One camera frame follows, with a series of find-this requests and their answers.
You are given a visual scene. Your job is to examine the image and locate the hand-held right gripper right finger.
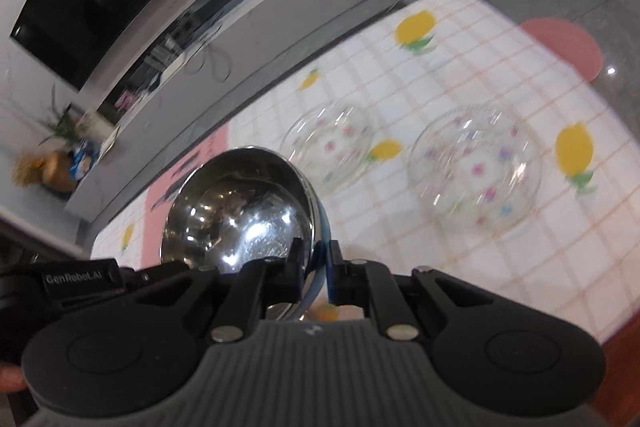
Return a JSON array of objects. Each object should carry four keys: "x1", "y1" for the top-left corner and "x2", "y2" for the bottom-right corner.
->
[{"x1": 327, "y1": 241, "x2": 502, "y2": 342}]

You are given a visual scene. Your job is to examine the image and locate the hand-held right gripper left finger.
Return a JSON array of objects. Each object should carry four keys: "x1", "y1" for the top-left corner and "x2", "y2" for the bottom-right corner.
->
[{"x1": 120, "y1": 237, "x2": 307, "y2": 343}]

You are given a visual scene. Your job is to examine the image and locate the stainless steel bowl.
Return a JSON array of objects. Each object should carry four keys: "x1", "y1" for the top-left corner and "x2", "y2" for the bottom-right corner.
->
[{"x1": 159, "y1": 147, "x2": 332, "y2": 323}]

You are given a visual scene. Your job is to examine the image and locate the flower print glass plate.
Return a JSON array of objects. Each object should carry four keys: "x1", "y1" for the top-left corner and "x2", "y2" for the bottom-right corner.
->
[
  {"x1": 278, "y1": 102, "x2": 377, "y2": 194},
  {"x1": 407, "y1": 104, "x2": 544, "y2": 234}
]

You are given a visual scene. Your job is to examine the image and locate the person's left hand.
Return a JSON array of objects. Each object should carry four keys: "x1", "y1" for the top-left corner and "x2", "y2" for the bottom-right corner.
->
[{"x1": 0, "y1": 362, "x2": 29, "y2": 394}]

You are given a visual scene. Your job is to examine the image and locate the lemon print checked tablecloth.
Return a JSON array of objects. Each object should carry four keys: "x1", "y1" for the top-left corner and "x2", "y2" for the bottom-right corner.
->
[{"x1": 90, "y1": 0, "x2": 640, "y2": 344}]

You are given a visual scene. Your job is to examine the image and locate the gold vase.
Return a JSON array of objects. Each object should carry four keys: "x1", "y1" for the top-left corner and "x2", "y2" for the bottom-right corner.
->
[{"x1": 41, "y1": 149, "x2": 82, "y2": 194}]

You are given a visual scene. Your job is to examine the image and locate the pink printed placemat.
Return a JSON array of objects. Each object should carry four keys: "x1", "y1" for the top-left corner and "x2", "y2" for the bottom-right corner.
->
[{"x1": 144, "y1": 121, "x2": 232, "y2": 214}]

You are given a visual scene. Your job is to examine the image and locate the green potted plant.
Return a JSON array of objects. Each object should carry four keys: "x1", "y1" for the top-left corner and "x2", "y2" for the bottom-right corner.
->
[{"x1": 37, "y1": 86, "x2": 97, "y2": 146}]

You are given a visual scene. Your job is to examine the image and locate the grey television cabinet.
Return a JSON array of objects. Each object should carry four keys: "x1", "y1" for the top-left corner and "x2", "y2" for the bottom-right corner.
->
[{"x1": 64, "y1": 0, "x2": 432, "y2": 224}]

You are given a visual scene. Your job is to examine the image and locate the pink round stool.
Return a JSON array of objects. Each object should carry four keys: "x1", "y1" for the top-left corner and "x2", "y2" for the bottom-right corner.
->
[{"x1": 520, "y1": 18, "x2": 604, "y2": 82}]

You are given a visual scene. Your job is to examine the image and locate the black cable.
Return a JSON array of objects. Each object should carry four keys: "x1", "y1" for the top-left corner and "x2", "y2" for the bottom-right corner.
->
[{"x1": 181, "y1": 41, "x2": 234, "y2": 84}]

